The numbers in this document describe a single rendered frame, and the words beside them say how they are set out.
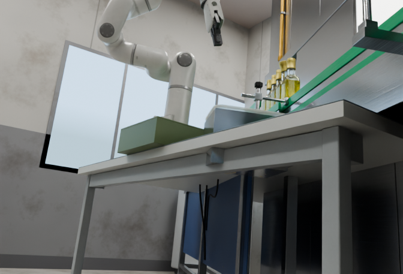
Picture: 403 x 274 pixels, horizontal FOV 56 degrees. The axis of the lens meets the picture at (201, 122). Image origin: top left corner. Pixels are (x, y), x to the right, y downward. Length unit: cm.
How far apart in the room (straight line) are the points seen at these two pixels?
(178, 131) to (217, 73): 417
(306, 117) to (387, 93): 16
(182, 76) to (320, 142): 75
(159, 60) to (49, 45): 308
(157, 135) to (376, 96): 68
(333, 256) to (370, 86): 36
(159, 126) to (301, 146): 55
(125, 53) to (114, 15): 15
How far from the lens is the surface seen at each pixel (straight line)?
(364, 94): 90
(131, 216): 444
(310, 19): 185
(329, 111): 75
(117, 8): 144
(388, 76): 84
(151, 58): 146
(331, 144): 79
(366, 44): 75
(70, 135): 424
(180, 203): 450
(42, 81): 432
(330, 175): 78
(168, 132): 125
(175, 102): 139
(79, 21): 468
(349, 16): 145
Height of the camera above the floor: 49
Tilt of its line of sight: 16 degrees up
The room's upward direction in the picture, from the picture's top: 5 degrees clockwise
